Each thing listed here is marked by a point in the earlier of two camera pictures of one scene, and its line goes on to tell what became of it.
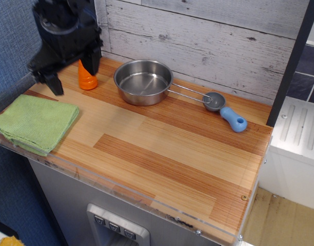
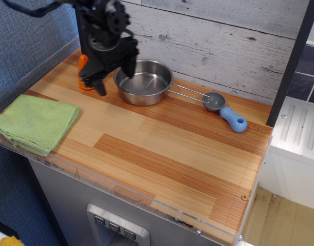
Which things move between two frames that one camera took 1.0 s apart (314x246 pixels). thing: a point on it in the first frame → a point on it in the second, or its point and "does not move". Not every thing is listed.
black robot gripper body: x=69 y=30 → x=105 y=40
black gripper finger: x=53 y=81 → x=100 y=88
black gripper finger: x=92 y=61 → x=130 y=67
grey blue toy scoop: x=213 y=101 does not move
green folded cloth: x=33 y=125 does not move
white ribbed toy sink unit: x=292 y=169 does not move
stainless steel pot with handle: x=145 y=82 does not move
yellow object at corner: x=10 y=241 does not move
